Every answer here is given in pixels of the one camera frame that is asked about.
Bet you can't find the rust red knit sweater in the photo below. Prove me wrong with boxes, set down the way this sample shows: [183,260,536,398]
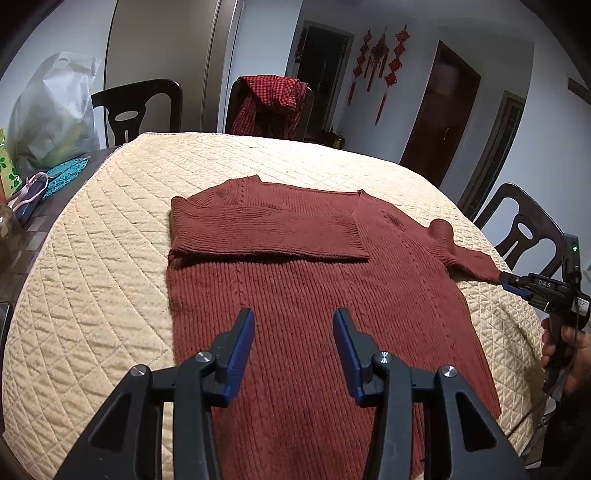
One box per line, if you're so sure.
[166,176,501,479]

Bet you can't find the right hand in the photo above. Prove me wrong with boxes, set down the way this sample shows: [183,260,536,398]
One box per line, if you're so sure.
[541,317,590,395]

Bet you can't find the black chair at right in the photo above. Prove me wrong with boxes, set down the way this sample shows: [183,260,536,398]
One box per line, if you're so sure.
[475,183,565,277]

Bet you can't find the beige quilted bed cover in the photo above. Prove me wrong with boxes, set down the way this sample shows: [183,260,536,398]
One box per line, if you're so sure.
[2,133,543,479]

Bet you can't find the dark brown wooden door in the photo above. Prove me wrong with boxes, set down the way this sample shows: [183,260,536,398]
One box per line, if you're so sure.
[400,42,481,187]

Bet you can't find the glass jar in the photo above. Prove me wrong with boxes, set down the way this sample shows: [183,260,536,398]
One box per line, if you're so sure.
[0,204,23,249]

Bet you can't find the red Chinese knot decorations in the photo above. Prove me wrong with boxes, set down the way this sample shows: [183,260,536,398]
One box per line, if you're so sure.
[346,24,411,125]

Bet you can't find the pink purple pouch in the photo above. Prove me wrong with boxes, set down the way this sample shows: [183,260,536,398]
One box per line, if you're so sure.
[8,172,50,225]

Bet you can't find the teal knitted item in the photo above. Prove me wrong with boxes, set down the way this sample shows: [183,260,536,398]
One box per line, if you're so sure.
[43,155,90,199]

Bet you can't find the green floral package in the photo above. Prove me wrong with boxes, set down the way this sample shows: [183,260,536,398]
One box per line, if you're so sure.
[0,130,23,199]

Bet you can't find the chair with red garment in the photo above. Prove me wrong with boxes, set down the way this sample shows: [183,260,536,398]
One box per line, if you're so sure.
[224,75,317,142]

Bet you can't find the red checkered garment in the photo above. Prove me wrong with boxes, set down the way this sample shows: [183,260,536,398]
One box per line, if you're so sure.
[229,74,310,140]

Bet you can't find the grey plastic bag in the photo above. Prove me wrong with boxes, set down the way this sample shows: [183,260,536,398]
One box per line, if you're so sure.
[8,51,100,178]

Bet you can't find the black chair with oval cutout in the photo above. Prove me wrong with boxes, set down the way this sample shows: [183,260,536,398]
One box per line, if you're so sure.
[91,79,183,146]

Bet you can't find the grey refrigerator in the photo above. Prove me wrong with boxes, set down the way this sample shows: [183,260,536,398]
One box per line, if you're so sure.
[104,0,243,132]

